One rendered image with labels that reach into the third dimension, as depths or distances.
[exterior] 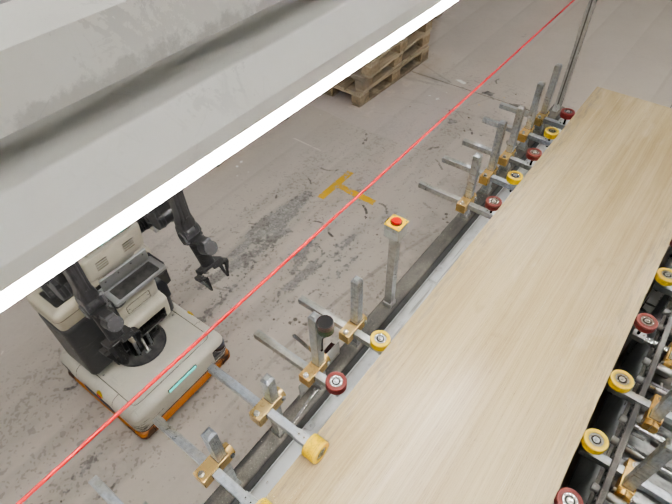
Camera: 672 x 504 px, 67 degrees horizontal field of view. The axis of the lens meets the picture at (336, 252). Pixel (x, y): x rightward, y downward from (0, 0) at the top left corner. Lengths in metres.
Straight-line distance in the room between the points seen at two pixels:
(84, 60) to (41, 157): 0.08
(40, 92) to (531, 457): 1.76
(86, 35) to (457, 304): 1.92
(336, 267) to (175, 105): 3.04
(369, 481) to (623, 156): 2.22
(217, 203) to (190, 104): 3.59
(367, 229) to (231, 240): 0.98
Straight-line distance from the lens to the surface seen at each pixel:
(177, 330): 2.96
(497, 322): 2.16
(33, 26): 0.41
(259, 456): 2.06
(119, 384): 2.88
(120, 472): 2.99
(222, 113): 0.48
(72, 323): 2.61
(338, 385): 1.93
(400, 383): 1.94
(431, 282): 2.60
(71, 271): 1.79
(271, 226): 3.77
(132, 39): 0.43
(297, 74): 0.54
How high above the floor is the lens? 2.60
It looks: 47 degrees down
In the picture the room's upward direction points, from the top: 2 degrees counter-clockwise
